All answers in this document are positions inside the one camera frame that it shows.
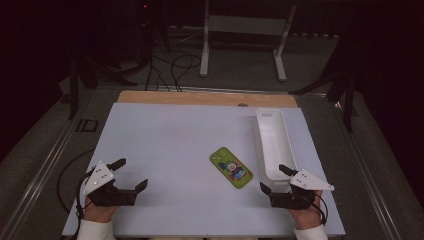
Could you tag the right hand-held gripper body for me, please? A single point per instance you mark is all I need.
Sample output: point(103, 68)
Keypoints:
point(293, 198)

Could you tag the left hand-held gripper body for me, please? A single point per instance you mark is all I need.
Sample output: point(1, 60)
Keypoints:
point(106, 195)

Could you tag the white plastic storage bin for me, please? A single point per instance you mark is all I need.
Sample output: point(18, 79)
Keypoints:
point(275, 146)

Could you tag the person's left hand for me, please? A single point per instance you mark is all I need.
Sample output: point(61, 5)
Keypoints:
point(99, 211)

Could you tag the person's right hand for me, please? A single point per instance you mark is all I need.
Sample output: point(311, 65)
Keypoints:
point(308, 216)

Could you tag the white table mat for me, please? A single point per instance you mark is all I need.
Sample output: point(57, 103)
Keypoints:
point(173, 140)

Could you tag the black tripod stand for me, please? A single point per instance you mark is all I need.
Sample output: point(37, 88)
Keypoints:
point(87, 71)

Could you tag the black stand with angled legs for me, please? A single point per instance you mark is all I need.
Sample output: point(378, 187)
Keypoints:
point(345, 83)

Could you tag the metal floor rail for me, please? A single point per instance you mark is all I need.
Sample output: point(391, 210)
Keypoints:
point(40, 170)
point(370, 180)

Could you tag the white metal stand frame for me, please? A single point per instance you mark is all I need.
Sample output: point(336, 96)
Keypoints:
point(245, 25)

